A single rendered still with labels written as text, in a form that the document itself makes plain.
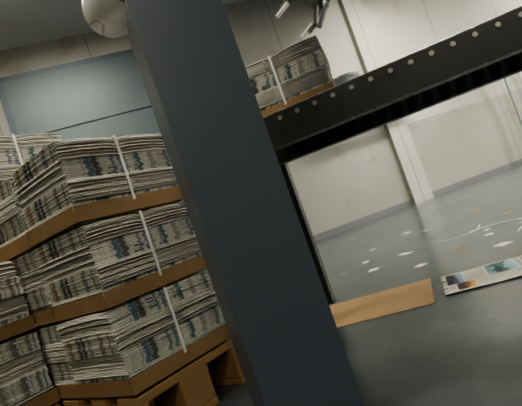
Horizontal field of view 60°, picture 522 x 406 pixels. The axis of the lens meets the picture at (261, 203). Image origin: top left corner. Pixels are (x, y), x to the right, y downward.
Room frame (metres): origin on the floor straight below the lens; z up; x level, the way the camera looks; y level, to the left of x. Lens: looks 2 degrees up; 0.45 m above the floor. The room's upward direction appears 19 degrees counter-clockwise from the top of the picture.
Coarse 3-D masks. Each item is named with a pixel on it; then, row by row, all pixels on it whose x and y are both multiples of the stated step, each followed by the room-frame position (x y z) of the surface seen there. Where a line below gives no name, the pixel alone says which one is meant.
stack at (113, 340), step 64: (0, 192) 1.37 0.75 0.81; (64, 192) 1.16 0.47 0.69; (128, 192) 1.28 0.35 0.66; (64, 256) 1.22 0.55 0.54; (128, 256) 1.22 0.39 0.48; (192, 256) 1.40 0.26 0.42; (64, 320) 1.40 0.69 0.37; (128, 320) 1.19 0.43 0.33; (192, 320) 1.34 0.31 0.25; (64, 384) 1.36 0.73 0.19; (192, 384) 1.27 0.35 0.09
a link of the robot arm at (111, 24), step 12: (84, 0) 1.17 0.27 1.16; (96, 0) 1.12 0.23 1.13; (108, 0) 1.11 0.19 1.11; (120, 0) 1.10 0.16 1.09; (84, 12) 1.20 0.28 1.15; (96, 12) 1.15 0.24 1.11; (108, 12) 1.14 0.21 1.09; (120, 12) 1.13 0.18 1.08; (96, 24) 1.20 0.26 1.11; (108, 24) 1.18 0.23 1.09; (120, 24) 1.18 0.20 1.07; (108, 36) 1.25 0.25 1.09; (120, 36) 1.26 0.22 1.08
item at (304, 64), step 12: (312, 36) 1.62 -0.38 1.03; (288, 48) 1.65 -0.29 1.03; (300, 48) 1.64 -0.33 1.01; (312, 48) 1.63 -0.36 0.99; (288, 60) 1.65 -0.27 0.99; (300, 60) 1.64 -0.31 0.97; (312, 60) 1.63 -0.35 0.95; (324, 60) 1.66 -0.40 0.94; (288, 72) 1.65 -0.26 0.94; (300, 72) 1.64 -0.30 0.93; (312, 72) 1.63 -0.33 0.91; (324, 72) 1.62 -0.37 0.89; (288, 84) 1.65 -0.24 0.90; (300, 84) 1.64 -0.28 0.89; (312, 84) 1.63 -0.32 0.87; (324, 84) 1.62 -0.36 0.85
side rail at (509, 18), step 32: (480, 32) 1.34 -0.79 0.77; (512, 32) 1.32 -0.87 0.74; (416, 64) 1.40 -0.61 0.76; (448, 64) 1.38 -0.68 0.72; (480, 64) 1.35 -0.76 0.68; (320, 96) 1.51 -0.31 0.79; (352, 96) 1.47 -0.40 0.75; (384, 96) 1.44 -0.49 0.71; (288, 128) 1.55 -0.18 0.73; (320, 128) 1.52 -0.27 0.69
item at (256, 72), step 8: (256, 64) 1.68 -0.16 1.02; (248, 72) 1.69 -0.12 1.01; (256, 72) 1.69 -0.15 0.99; (264, 72) 1.68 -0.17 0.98; (256, 80) 1.69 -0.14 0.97; (264, 80) 1.68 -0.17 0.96; (256, 88) 1.69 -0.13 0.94; (264, 88) 1.68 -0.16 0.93; (256, 96) 1.69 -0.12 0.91; (264, 96) 1.68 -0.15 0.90; (272, 96) 1.67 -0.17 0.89; (264, 104) 1.68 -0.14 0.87; (272, 104) 1.68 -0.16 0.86
